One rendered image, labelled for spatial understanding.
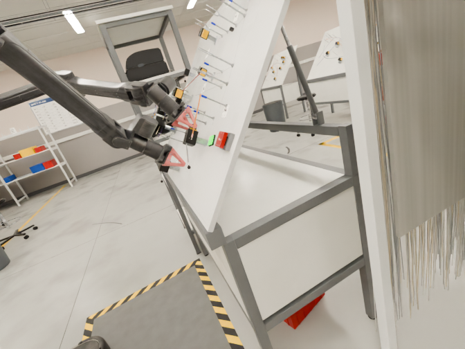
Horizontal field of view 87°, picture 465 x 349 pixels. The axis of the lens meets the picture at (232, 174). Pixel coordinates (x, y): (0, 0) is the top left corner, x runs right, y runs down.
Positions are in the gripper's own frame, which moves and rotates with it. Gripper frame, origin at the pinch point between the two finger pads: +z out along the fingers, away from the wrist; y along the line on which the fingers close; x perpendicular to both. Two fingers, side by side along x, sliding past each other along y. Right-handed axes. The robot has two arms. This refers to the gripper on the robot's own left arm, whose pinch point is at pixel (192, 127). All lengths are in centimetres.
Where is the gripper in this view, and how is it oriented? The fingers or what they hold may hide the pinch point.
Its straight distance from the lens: 97.8
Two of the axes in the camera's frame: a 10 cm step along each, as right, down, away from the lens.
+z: 7.0, 6.3, 3.4
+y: -4.7, 0.5, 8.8
